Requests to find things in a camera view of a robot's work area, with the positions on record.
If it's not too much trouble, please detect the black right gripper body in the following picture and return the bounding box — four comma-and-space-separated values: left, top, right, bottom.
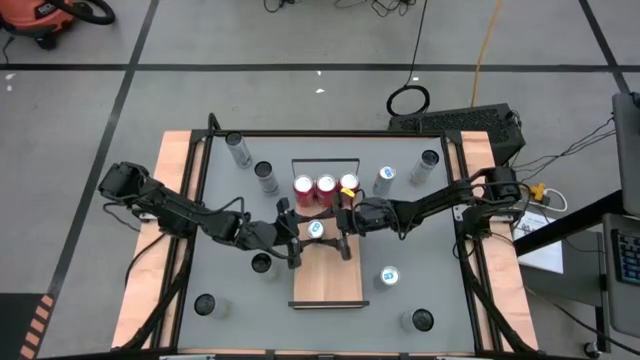
352, 199, 401, 237

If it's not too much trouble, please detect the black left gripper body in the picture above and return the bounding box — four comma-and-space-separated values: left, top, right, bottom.
249, 219, 296, 251

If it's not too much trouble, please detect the white Celsius can orange print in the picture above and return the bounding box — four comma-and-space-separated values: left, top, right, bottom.
408, 148, 441, 187
250, 252, 280, 282
193, 292, 233, 321

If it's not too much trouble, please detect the silver blue Red Bull can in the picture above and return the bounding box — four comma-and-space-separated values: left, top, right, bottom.
305, 219, 326, 241
372, 165, 398, 197
372, 265, 402, 293

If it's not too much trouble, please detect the red Fanta soda can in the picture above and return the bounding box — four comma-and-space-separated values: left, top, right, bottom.
292, 174, 316, 209
315, 173, 338, 209
337, 172, 361, 206

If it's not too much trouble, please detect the white Celsius can blue print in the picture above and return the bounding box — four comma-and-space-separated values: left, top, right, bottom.
253, 160, 281, 196
224, 130, 254, 170

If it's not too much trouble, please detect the tall white Celsius can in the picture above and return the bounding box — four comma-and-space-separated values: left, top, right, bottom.
399, 307, 435, 334

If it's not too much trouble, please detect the black computer case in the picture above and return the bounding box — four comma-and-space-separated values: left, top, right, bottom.
387, 102, 527, 162

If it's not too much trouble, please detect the white paper sheet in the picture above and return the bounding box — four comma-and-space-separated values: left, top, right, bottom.
512, 209, 565, 275

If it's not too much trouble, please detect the black desk bar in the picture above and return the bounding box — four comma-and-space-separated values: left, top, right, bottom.
513, 189, 625, 257

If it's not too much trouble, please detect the black keyboard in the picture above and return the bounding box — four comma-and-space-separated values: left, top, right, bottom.
610, 228, 640, 287

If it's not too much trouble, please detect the grey keyboard tray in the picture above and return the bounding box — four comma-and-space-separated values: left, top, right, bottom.
602, 212, 640, 339

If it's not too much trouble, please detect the grey monitor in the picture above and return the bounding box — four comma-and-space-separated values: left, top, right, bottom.
611, 91, 640, 217

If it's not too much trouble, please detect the orange shop vacuum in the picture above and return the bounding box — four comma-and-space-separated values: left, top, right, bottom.
0, 0, 117, 51

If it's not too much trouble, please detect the black aluminium table frame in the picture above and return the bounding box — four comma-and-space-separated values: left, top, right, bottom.
117, 112, 539, 360

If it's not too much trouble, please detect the black cable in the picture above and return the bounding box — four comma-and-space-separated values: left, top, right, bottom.
385, 0, 432, 118

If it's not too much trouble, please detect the white cable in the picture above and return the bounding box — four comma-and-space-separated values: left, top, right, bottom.
542, 187, 569, 214

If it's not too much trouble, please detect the yellow cable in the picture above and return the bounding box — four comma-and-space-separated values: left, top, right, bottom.
469, 0, 504, 109

